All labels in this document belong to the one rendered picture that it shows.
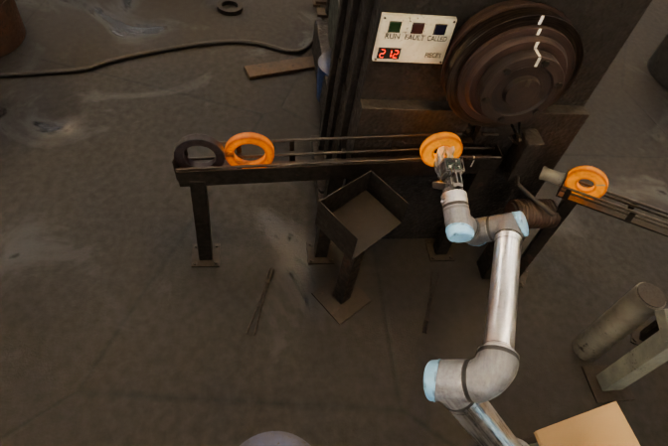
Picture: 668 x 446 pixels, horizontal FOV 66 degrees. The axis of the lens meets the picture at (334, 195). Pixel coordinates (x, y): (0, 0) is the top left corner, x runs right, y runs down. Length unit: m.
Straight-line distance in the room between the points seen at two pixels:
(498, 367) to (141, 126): 2.36
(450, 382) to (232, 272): 1.28
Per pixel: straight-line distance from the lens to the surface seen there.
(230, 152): 1.98
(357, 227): 1.92
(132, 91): 3.40
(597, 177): 2.27
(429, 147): 1.92
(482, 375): 1.51
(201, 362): 2.29
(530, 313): 2.71
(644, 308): 2.35
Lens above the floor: 2.11
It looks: 49 degrees down
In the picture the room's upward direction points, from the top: 11 degrees clockwise
